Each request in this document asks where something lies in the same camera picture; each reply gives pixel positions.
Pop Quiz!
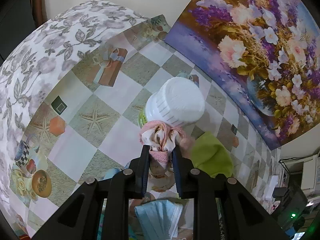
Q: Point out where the lime green cloth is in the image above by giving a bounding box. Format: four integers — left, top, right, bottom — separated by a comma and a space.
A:
190, 132, 233, 178

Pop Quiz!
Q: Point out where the floral oil painting canvas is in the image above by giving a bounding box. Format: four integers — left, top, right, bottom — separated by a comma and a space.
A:
165, 0, 319, 149

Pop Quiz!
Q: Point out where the blue face mask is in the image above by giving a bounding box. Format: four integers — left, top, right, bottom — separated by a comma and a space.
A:
135, 199, 183, 240

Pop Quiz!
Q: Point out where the pink floral scrunchie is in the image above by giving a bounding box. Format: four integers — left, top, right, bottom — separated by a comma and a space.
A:
140, 121, 195, 175

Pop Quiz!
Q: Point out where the grey floral bedsheet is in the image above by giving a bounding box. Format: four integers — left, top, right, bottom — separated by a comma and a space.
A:
1, 0, 146, 225

